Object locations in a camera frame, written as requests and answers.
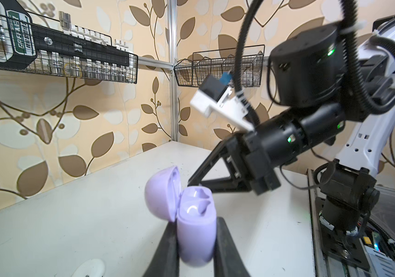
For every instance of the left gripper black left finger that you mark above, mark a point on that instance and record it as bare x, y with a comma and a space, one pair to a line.
166, 260

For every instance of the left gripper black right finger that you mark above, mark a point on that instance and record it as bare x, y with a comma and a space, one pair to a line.
227, 260

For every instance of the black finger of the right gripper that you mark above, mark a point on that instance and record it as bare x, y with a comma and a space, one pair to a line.
224, 170

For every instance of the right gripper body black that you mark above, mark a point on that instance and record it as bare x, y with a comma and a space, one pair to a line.
252, 158

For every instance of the purple round earbud case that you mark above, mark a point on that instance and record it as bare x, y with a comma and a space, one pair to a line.
191, 208

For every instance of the white round earbud case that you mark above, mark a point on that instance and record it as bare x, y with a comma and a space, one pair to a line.
91, 268

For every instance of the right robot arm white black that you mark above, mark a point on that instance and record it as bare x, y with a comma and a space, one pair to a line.
324, 79

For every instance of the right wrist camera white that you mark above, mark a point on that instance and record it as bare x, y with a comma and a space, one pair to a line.
215, 96

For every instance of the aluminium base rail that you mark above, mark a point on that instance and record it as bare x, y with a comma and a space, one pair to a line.
356, 242

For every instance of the black wire basket right wall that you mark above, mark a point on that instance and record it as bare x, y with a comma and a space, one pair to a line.
191, 72

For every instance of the black wire basket wall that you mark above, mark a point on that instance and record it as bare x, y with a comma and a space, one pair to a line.
54, 65
191, 72

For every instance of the black wire basket back wall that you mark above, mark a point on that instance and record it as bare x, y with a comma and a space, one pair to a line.
54, 65

